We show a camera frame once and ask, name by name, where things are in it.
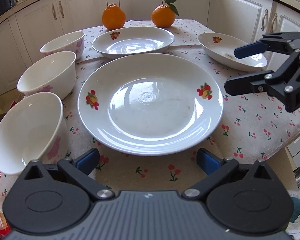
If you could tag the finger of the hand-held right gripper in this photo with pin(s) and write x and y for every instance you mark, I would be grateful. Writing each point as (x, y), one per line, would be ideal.
(250, 49)
(245, 86)

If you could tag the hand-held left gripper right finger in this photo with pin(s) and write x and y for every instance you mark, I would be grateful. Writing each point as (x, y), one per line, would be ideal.
(206, 162)

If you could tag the round orange with leaf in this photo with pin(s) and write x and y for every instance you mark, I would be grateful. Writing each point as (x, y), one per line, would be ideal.
(162, 16)

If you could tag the teal cloth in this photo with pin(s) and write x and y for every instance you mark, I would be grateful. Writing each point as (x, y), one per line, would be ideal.
(297, 210)

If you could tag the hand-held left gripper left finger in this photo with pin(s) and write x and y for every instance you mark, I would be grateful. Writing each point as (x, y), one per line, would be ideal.
(86, 160)

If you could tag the pear-shaped orange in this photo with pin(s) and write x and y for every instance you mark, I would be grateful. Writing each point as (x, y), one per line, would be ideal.
(113, 17)

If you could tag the white pink-flowered bowl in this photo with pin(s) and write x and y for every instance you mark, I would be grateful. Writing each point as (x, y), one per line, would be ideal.
(65, 43)
(47, 75)
(25, 132)

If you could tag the large white fruit-print plate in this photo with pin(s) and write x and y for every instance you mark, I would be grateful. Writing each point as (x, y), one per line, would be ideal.
(150, 105)

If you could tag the cherry-print tablecloth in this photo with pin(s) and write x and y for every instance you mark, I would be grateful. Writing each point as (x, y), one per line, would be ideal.
(252, 120)

